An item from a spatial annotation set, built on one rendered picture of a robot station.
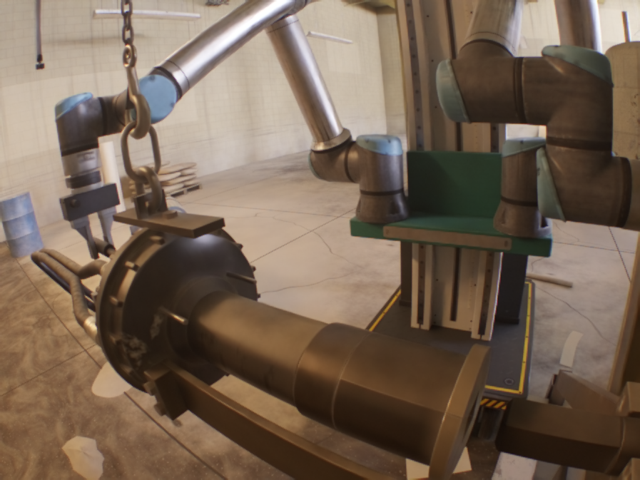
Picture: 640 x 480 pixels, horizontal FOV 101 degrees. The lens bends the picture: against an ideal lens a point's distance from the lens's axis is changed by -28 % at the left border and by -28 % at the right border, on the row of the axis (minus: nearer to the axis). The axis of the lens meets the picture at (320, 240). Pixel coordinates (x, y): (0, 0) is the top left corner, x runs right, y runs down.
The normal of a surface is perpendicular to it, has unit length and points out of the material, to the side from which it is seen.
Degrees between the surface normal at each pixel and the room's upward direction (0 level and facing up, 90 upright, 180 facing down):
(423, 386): 28
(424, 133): 90
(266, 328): 22
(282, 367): 58
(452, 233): 90
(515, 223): 70
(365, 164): 90
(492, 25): 46
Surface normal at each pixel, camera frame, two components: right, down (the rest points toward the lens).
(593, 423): -0.09, -0.94
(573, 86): -0.67, 0.29
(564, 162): -0.90, 0.23
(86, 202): 0.81, 0.12
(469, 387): -0.35, -0.67
